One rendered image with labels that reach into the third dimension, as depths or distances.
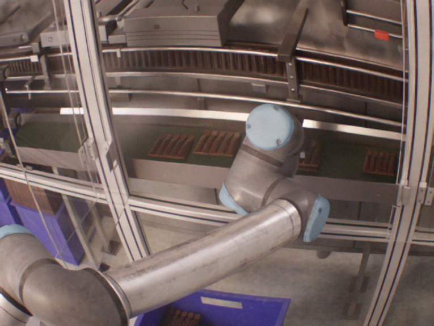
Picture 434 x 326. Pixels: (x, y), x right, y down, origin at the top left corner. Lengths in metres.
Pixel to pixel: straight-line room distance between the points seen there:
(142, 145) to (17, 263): 0.96
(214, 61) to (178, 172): 0.31
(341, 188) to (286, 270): 0.74
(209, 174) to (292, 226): 0.54
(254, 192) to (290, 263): 1.05
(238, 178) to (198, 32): 0.43
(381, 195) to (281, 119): 0.45
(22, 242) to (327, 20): 1.17
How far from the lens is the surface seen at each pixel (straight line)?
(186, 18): 1.42
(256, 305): 1.57
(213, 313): 1.67
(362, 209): 1.88
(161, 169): 1.60
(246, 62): 1.49
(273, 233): 1.01
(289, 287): 2.09
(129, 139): 1.71
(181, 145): 1.62
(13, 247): 0.83
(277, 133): 1.14
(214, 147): 1.58
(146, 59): 1.60
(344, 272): 2.13
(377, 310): 1.81
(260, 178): 1.15
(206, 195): 1.99
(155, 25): 1.46
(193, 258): 0.88
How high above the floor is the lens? 1.70
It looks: 41 degrees down
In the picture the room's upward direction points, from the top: 9 degrees counter-clockwise
